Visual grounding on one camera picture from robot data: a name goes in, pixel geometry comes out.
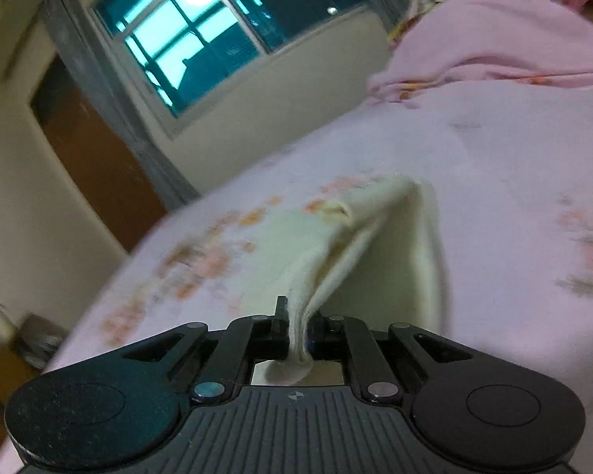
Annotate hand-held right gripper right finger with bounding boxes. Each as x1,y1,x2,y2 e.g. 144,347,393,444
305,314,476,404

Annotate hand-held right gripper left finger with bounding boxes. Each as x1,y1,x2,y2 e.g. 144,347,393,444
123,296,291,404

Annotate cream small garment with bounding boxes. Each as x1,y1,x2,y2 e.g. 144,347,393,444
240,173,451,387

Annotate floral pink bed sheet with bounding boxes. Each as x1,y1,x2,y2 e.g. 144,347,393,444
0,73,593,474

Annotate grey blurred object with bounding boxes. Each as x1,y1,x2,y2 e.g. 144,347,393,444
16,315,69,372

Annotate brown wooden door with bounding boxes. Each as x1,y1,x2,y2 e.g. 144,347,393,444
28,53,170,256

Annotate wooden bedside cabinet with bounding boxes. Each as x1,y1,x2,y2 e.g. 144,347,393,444
0,343,38,457

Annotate pink blanket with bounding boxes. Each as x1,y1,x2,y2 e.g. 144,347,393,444
366,0,593,109

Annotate window with white frame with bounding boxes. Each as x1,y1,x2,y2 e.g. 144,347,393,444
90,0,372,139

